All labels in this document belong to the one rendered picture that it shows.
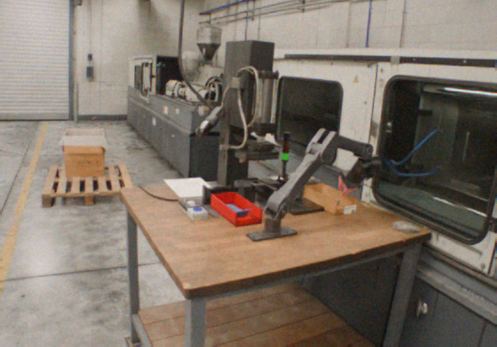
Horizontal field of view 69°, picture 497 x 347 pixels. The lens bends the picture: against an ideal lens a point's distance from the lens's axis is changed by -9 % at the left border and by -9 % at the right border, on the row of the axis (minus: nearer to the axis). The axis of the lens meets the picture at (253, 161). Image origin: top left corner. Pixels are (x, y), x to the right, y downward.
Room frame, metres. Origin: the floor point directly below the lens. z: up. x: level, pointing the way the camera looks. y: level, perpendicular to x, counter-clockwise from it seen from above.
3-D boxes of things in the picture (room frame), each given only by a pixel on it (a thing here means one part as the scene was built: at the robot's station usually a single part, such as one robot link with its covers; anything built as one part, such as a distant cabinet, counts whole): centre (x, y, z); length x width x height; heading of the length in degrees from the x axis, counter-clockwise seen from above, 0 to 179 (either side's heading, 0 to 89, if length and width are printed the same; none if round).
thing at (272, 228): (1.41, -0.09, 0.94); 0.20 x 0.07 x 0.08; 120
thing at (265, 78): (1.83, -0.02, 1.37); 0.11 x 0.09 x 0.30; 120
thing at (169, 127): (7.43, 1.61, 0.49); 5.51 x 1.02 x 0.97; 27
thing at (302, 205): (1.74, -0.23, 0.91); 0.17 x 0.16 x 0.02; 120
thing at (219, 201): (1.59, 0.06, 0.93); 0.25 x 0.12 x 0.06; 30
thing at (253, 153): (1.89, 0.02, 1.22); 0.26 x 0.18 x 0.30; 30
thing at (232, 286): (1.68, -0.07, 0.45); 1.12 x 0.99 x 0.90; 120
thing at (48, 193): (4.39, 1.97, 0.07); 1.20 x 1.00 x 0.14; 24
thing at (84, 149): (4.65, 2.13, 0.40); 0.67 x 0.60 x 0.50; 22
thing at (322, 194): (1.81, -0.38, 0.93); 0.25 x 0.13 x 0.08; 30
